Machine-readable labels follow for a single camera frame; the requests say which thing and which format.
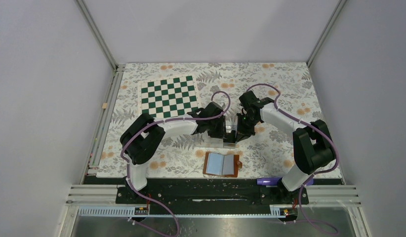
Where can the brown leather card holder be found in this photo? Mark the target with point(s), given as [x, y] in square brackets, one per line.
[222, 165]

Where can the clear plastic box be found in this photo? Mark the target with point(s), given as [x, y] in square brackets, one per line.
[216, 129]

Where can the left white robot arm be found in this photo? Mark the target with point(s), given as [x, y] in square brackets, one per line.
[141, 140]

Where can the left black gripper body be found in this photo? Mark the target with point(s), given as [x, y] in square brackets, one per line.
[216, 128]

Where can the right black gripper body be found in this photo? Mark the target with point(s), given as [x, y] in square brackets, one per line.
[245, 123]

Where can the aluminium frame rail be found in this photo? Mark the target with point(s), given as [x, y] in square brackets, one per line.
[65, 225]

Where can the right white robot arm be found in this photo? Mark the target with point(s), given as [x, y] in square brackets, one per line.
[312, 146]

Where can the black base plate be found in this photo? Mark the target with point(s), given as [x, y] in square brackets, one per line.
[201, 197]

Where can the green white chessboard mat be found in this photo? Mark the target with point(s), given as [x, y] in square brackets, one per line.
[168, 97]

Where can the purple marker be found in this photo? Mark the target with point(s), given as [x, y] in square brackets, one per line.
[271, 181]

